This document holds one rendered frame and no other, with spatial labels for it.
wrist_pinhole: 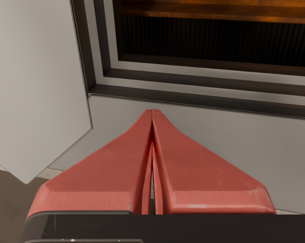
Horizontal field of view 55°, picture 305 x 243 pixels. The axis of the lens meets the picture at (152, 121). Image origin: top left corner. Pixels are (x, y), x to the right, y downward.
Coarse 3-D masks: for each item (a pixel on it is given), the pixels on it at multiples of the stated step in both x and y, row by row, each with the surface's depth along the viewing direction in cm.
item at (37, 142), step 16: (0, 128) 27; (16, 128) 26; (32, 128) 26; (48, 128) 25; (64, 128) 25; (80, 128) 24; (0, 144) 28; (16, 144) 28; (32, 144) 27; (48, 144) 27; (64, 144) 26; (0, 160) 30; (16, 160) 29; (32, 160) 28; (48, 160) 28
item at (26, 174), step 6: (0, 162) 30; (6, 162) 30; (12, 162) 30; (6, 168) 30; (12, 168) 30; (18, 168) 30; (24, 168) 30; (30, 168) 29; (36, 168) 29; (42, 168) 29; (12, 174) 31; (18, 174) 30; (24, 174) 30; (30, 174) 30; (36, 174) 30; (24, 180) 31; (30, 180) 30
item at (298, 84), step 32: (96, 0) 20; (96, 32) 21; (96, 64) 23; (128, 64) 24; (160, 64) 23; (192, 64) 23; (224, 64) 23; (256, 64) 23; (128, 96) 22; (160, 96) 22; (192, 96) 22; (224, 96) 21; (256, 96) 21; (288, 96) 20
